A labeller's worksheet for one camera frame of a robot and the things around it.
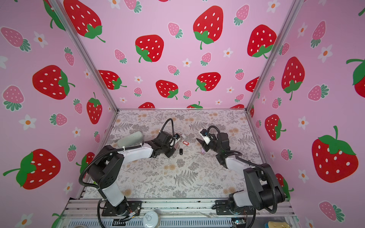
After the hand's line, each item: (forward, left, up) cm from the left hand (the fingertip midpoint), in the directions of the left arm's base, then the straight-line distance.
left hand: (173, 147), depth 94 cm
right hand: (+2, -17, +11) cm, 21 cm away
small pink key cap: (-1, -20, -3) cm, 20 cm away
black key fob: (-2, -5, -3) cm, 6 cm away
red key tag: (+6, -8, -4) cm, 11 cm away
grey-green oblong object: (+6, +29, 0) cm, 29 cm away
